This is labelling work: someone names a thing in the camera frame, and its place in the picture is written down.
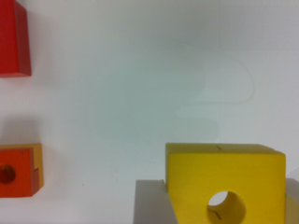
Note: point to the cream gripper right finger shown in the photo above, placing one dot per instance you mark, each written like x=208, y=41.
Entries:
x=292, y=201

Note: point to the cream gripper left finger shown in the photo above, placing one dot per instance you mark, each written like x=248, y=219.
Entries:
x=152, y=203

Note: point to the yellow block with hole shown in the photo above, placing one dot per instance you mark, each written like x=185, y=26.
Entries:
x=226, y=183

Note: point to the orange block with hole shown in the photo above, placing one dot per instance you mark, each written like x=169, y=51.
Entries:
x=21, y=170

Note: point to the red rectangular block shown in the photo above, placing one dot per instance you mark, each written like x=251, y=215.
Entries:
x=15, y=58

